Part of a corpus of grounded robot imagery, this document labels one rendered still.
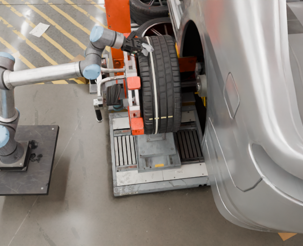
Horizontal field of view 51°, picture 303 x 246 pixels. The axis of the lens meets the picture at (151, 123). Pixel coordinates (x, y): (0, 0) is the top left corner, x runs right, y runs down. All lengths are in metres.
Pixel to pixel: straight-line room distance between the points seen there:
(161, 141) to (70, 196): 0.88
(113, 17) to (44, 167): 1.23
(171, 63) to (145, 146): 0.95
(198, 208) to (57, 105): 1.67
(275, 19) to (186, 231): 1.79
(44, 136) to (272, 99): 1.98
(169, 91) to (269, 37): 0.77
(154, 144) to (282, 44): 1.61
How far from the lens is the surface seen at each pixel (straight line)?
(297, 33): 2.49
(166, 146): 2.65
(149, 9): 3.37
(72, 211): 2.74
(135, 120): 1.99
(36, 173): 2.60
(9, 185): 2.63
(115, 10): 2.24
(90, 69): 1.75
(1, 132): 2.46
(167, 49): 1.98
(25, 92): 3.49
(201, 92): 2.17
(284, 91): 1.20
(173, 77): 1.89
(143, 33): 3.10
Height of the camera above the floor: 2.54
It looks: 57 degrees down
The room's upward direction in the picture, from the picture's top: 1 degrees clockwise
